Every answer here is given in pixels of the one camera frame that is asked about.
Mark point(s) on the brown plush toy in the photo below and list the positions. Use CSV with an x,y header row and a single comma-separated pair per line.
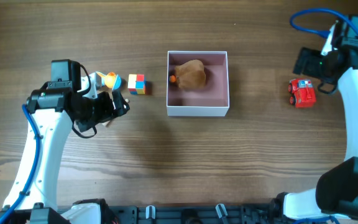
x,y
189,76

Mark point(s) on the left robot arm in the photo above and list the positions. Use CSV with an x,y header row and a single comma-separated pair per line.
x,y
66,103

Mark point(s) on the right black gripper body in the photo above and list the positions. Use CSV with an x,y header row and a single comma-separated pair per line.
x,y
305,62

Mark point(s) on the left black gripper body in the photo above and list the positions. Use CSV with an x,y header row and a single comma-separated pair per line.
x,y
98,109

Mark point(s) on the red toy fire truck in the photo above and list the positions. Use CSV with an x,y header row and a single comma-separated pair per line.
x,y
302,94

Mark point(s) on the orange blue duck toy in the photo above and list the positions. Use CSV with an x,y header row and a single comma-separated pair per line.
x,y
110,80

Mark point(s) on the pink open cardboard box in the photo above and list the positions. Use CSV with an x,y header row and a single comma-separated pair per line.
x,y
211,101

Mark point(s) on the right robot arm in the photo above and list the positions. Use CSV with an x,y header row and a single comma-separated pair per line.
x,y
336,193

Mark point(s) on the white pig rattle drum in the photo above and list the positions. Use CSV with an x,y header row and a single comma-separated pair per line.
x,y
107,124

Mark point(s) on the multicolour puzzle cube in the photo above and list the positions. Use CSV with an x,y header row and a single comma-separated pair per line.
x,y
136,84

